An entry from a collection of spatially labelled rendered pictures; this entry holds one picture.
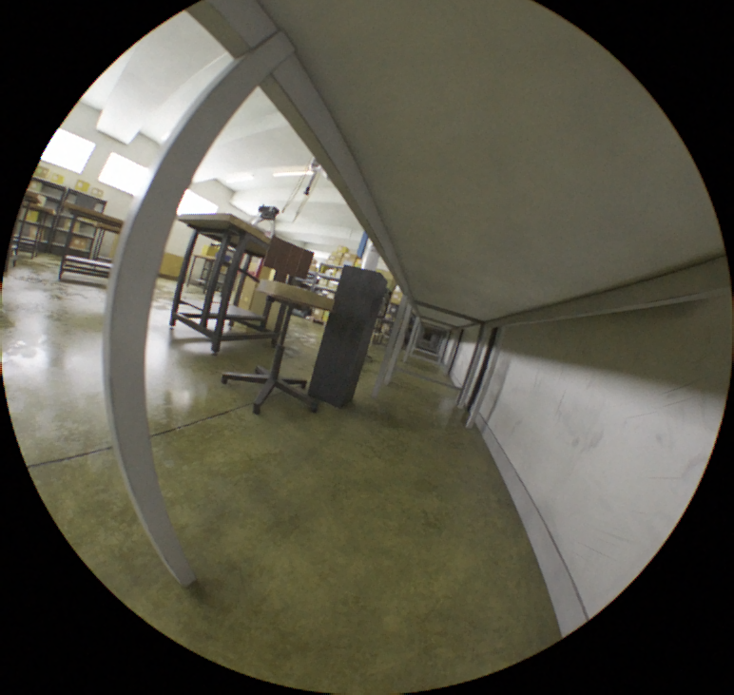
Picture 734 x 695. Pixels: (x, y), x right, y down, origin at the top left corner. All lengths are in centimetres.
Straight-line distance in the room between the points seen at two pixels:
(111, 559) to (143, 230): 62
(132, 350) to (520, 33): 45
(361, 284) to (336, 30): 125
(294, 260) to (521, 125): 143
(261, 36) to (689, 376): 93
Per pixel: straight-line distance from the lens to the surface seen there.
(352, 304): 136
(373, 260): 147
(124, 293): 22
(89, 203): 429
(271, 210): 216
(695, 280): 64
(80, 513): 76
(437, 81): 34
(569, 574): 88
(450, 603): 72
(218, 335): 178
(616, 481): 81
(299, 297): 111
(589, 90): 34
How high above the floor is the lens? 58
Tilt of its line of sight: 3 degrees down
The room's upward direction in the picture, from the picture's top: 17 degrees clockwise
